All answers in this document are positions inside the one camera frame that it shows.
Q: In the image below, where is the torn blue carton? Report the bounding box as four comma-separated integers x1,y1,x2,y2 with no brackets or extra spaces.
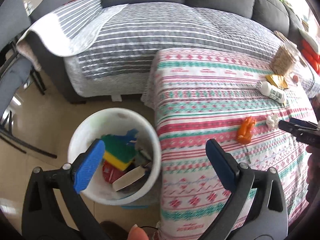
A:
124,129,139,145

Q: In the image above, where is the small white tissue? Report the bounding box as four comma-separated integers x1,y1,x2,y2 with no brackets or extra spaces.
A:
266,114,279,129

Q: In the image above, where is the yellow snack wrapper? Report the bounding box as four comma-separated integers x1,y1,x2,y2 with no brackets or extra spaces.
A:
265,74,289,90

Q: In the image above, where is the clear jar of nuts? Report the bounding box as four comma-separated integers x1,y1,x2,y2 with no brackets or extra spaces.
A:
270,44,299,76

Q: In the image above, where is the white plastic bottle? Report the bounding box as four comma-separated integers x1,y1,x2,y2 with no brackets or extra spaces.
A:
256,81,286,103

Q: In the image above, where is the grey striped quilt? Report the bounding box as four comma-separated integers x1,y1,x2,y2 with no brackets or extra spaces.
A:
17,0,281,102

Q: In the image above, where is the green yellow sponge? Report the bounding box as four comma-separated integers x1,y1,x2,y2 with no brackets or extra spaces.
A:
101,134,137,171

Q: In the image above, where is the grey chair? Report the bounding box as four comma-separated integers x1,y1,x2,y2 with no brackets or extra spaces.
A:
0,0,48,118

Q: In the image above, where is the patterned handmade tablecloth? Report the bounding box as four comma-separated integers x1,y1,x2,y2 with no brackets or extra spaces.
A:
142,48,316,239

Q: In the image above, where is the red wrapper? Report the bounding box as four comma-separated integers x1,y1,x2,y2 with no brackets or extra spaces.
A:
103,161,126,184

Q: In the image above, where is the orange tomato right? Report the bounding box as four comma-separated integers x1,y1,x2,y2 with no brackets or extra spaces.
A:
292,75,299,84

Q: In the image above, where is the red cushion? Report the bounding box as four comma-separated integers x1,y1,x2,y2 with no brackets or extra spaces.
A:
301,39,319,75

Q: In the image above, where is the white trash bucket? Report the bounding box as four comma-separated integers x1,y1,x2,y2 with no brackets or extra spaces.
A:
67,108,161,207

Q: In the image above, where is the person's hand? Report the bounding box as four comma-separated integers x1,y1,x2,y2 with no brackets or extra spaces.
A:
127,224,149,240

